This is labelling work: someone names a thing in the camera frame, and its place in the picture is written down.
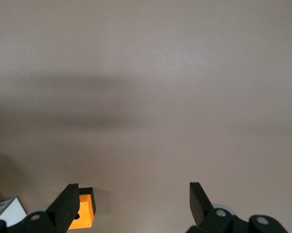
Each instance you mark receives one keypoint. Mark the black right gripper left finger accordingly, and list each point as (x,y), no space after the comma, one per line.
(63,208)

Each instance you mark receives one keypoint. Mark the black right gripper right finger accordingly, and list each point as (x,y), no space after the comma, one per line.
(199,206)

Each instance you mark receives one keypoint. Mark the orange switch box with hole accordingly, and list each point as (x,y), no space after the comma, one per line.
(85,213)

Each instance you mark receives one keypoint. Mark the white drawer cabinet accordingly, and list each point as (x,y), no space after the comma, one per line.
(12,213)

